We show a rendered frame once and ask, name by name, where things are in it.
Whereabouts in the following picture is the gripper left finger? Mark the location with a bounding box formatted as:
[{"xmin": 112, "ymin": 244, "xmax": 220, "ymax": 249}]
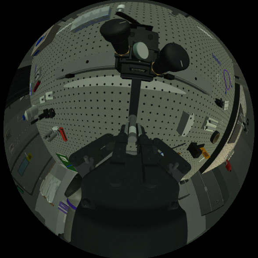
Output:
[{"xmin": 69, "ymin": 124, "xmax": 130, "ymax": 169}]

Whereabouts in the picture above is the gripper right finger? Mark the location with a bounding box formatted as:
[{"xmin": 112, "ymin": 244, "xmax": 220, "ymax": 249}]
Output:
[{"xmin": 136, "ymin": 123, "xmax": 192, "ymax": 176}]

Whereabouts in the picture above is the grey white cylinder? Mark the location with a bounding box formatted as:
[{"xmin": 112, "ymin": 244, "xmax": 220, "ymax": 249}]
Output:
[{"xmin": 125, "ymin": 114, "xmax": 140, "ymax": 154}]

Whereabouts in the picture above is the black ribbed tilt knob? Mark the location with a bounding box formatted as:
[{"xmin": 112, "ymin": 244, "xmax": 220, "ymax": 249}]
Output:
[
  {"xmin": 152, "ymin": 43, "xmax": 190, "ymax": 76},
  {"xmin": 100, "ymin": 18, "xmax": 132, "ymax": 56}
]

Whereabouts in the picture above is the round pale mirror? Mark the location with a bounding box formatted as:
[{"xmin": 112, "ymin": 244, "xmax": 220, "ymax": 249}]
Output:
[{"xmin": 132, "ymin": 41, "xmax": 149, "ymax": 61}]

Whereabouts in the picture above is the black clamp lever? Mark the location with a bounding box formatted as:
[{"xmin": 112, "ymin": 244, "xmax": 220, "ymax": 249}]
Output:
[{"xmin": 115, "ymin": 11, "xmax": 138, "ymax": 23}]

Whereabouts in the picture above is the black box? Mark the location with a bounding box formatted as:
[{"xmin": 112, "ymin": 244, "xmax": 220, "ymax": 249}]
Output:
[{"xmin": 186, "ymin": 142, "xmax": 205, "ymax": 159}]

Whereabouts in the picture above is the green box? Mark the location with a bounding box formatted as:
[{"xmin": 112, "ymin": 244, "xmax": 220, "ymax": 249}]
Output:
[{"xmin": 55, "ymin": 152, "xmax": 79, "ymax": 173}]

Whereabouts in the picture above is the grey block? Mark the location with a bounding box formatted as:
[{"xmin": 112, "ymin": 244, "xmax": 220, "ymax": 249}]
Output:
[{"xmin": 176, "ymin": 110, "xmax": 195, "ymax": 138}]

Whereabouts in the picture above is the red flat tool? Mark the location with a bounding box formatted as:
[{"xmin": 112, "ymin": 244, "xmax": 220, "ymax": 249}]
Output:
[{"xmin": 58, "ymin": 126, "xmax": 68, "ymax": 142}]

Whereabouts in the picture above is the orange flat part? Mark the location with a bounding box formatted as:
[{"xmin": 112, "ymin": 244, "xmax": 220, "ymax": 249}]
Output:
[{"xmin": 199, "ymin": 147, "xmax": 211, "ymax": 159}]

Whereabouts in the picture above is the black tape roll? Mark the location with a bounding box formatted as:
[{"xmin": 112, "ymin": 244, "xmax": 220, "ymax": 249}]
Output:
[{"xmin": 210, "ymin": 130, "xmax": 221, "ymax": 144}]

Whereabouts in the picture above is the white aluminium extrusion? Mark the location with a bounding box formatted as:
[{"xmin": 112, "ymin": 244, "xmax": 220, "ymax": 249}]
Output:
[{"xmin": 201, "ymin": 116, "xmax": 219, "ymax": 133}]

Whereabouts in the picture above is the grey cabinet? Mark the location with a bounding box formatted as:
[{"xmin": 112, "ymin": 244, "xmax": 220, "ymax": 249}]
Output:
[{"xmin": 198, "ymin": 168, "xmax": 225, "ymax": 217}]

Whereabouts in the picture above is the white paper stack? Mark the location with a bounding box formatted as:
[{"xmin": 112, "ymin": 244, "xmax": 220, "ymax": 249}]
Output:
[{"xmin": 39, "ymin": 174, "xmax": 61, "ymax": 204}]

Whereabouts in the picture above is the purple white box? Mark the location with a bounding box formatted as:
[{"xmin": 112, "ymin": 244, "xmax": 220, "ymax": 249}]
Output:
[{"xmin": 57, "ymin": 201, "xmax": 69, "ymax": 214}]

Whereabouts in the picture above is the grey cupboard with panel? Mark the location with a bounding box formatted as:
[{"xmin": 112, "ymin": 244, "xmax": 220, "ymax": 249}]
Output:
[{"xmin": 11, "ymin": 140, "xmax": 55, "ymax": 196}]

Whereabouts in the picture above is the grey mat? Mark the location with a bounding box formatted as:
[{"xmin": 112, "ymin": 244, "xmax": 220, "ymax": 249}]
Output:
[{"xmin": 227, "ymin": 122, "xmax": 243, "ymax": 144}]

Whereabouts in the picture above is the white bottle blue cap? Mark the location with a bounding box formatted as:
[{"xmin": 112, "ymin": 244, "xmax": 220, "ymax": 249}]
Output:
[{"xmin": 21, "ymin": 104, "xmax": 39, "ymax": 121}]

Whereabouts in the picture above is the blue strip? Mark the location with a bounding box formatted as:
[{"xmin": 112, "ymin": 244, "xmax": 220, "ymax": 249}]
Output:
[{"xmin": 211, "ymin": 53, "xmax": 222, "ymax": 66}]

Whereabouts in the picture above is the beige board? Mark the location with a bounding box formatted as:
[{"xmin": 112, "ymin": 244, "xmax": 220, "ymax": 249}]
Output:
[{"xmin": 31, "ymin": 24, "xmax": 55, "ymax": 57}]

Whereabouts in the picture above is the clear blue compartment box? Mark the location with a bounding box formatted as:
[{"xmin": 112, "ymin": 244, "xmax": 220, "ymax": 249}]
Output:
[{"xmin": 70, "ymin": 5, "xmax": 112, "ymax": 33}]

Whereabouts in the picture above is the white grey mount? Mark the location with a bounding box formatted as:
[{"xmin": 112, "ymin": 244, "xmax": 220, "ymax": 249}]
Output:
[{"xmin": 43, "ymin": 126, "xmax": 59, "ymax": 142}]

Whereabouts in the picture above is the black riser post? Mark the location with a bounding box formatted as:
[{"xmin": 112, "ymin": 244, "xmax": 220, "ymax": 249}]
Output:
[{"xmin": 128, "ymin": 78, "xmax": 142, "ymax": 120}]

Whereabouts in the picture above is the black white bracket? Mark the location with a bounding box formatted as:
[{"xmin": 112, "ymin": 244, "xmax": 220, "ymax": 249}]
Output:
[{"xmin": 215, "ymin": 98, "xmax": 229, "ymax": 111}]

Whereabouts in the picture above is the grey rail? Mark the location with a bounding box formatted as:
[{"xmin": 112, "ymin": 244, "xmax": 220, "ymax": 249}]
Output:
[{"xmin": 54, "ymin": 53, "xmax": 215, "ymax": 96}]

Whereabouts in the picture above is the black gimbal mirror mount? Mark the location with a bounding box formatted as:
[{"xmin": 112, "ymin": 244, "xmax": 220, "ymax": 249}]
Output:
[{"xmin": 114, "ymin": 22, "xmax": 160, "ymax": 82}]

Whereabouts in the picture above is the purple cable loop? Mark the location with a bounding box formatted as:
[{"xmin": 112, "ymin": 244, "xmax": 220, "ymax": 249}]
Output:
[{"xmin": 223, "ymin": 69, "xmax": 233, "ymax": 95}]

